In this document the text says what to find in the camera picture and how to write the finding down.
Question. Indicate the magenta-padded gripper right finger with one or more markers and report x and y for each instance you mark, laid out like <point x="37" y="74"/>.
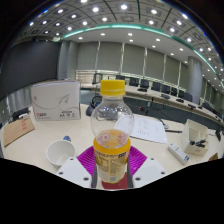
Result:
<point x="148" y="170"/>

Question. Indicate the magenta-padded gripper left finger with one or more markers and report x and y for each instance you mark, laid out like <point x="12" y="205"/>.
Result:
<point x="75" y="171"/>

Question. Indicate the yellow-capped clear drink bottle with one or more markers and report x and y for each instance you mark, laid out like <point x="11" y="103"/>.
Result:
<point x="111" y="160"/>

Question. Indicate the white patterned cup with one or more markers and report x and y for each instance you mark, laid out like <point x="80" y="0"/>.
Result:
<point x="60" y="153"/>

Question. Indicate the small blue bottle cap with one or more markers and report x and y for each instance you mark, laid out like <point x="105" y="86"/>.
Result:
<point x="67" y="138"/>

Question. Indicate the white printed paper sheet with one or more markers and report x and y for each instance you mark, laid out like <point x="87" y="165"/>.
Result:
<point x="148" y="130"/>

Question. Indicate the small white carton box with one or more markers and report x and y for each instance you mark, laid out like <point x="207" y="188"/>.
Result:
<point x="195" y="133"/>

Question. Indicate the flat brown cardboard piece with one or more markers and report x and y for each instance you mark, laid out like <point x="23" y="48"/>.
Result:
<point x="18" y="130"/>

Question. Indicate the white paper ream box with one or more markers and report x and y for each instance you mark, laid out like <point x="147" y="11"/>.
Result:
<point x="55" y="100"/>

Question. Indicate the long curved conference desk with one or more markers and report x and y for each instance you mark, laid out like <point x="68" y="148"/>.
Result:
<point x="156" y="95"/>

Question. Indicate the group of black office chairs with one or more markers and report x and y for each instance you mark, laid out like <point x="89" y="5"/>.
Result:
<point x="144" y="83"/>

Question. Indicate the group of ceiling lights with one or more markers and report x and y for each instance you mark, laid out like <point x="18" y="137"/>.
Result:
<point x="95" y="9"/>

